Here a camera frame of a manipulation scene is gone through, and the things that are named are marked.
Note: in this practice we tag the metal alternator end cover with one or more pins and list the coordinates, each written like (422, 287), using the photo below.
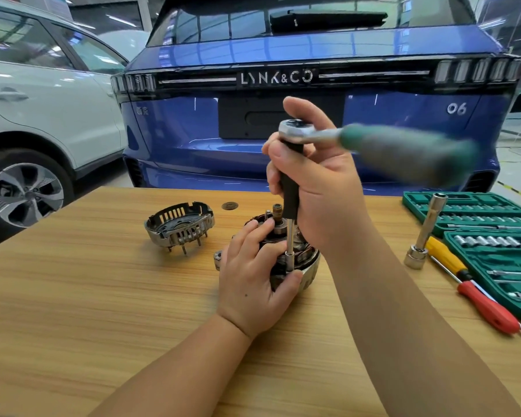
(180, 227)

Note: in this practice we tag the person's left thumb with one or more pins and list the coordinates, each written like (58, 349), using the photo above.
(287, 285)

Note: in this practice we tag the person's left forearm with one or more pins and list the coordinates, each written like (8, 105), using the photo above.
(186, 373)

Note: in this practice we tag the green socket set case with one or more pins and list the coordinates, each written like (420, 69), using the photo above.
(482, 260)

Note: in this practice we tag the alternator body with copper windings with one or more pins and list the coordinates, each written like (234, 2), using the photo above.
(306, 260)

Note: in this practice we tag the person's right hand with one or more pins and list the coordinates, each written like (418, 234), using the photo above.
(330, 191)

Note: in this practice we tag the row of large chrome sockets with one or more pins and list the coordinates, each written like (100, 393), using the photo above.
(490, 241)

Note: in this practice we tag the black-grip extension bar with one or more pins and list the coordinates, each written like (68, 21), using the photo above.
(291, 191)

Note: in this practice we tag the chrome extension bar with socket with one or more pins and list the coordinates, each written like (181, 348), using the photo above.
(425, 230)

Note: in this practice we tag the person's right forearm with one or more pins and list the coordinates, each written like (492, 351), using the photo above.
(399, 325)

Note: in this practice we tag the blue car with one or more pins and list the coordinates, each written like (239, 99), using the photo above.
(191, 125)

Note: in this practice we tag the rows of small chrome sockets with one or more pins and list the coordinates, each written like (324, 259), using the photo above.
(482, 221)

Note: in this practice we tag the person's left hand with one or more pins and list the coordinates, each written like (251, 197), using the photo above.
(243, 290)

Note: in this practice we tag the person's left middle finger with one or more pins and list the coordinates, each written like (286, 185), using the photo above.
(257, 232)

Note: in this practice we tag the person's left little finger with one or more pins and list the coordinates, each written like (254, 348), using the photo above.
(224, 256)

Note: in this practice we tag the person's right thumb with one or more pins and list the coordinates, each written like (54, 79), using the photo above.
(307, 109)

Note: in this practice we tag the white car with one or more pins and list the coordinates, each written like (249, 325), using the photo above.
(47, 117)

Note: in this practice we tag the small brown round disc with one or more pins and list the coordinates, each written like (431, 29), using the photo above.
(229, 206)

